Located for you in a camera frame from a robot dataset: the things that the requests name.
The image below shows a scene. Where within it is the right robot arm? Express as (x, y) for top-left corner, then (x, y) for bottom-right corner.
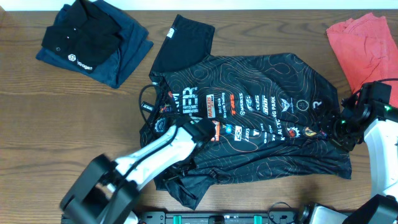
(297, 104), (397, 224)

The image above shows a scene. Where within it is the folded black polo shirt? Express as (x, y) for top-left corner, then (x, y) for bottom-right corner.
(42, 0), (121, 73)

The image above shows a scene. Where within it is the right black cable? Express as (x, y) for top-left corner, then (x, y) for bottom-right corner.
(349, 78), (398, 103)

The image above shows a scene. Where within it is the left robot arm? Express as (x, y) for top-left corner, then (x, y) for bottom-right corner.
(60, 118), (216, 224)

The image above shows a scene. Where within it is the folded navy blue shirt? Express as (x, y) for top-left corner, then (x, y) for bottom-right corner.
(36, 1), (153, 88)

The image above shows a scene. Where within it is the black cable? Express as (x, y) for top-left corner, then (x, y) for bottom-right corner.
(349, 78), (398, 103)
(139, 83), (175, 131)

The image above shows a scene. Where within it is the red t-shirt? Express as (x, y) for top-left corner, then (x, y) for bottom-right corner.
(326, 13), (397, 107)

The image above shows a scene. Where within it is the left black cable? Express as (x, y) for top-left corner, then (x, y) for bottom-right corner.
(139, 83), (175, 131)

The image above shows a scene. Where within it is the black printed cycling jersey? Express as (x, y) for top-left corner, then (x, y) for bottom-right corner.
(140, 16), (352, 209)

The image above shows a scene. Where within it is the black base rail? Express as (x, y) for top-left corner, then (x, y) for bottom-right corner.
(138, 210), (310, 224)

